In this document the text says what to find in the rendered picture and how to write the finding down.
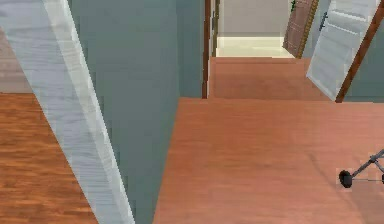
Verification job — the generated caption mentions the brown room door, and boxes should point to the brown room door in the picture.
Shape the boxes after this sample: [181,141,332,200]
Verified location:
[282,0,320,60]

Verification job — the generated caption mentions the white panelled room door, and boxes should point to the white panelled room door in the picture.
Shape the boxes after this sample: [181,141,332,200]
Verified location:
[306,0,383,102]

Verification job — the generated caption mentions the grey stand with black wheels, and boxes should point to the grey stand with black wheels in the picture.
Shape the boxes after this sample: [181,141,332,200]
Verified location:
[338,148,384,190]

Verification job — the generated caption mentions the dark door handle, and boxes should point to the dark door handle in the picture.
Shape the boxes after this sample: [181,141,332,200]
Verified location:
[318,11,330,32]

